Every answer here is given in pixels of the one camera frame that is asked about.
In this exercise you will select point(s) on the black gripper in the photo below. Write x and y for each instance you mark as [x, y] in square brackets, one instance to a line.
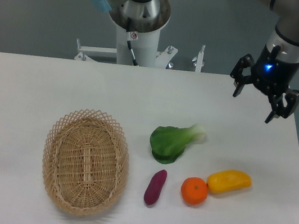
[272, 78]

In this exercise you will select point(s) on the purple sweet potato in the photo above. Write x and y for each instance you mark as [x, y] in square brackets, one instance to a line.
[153, 190]

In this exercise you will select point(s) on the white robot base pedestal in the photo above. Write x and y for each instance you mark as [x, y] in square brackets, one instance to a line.
[138, 25]

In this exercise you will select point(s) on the orange tangerine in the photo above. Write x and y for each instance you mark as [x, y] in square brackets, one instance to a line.
[194, 190]

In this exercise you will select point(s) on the woven wicker basket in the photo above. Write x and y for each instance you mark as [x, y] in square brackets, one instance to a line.
[85, 162]

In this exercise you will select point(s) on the white table clamp bracket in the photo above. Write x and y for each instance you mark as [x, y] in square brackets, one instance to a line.
[197, 61]

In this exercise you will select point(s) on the yellow mango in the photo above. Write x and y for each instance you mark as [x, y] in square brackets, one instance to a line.
[227, 181]

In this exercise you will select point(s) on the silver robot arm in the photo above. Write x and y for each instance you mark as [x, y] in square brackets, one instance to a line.
[284, 40]

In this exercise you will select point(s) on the green bok choy vegetable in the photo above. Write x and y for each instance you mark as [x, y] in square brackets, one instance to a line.
[168, 143]

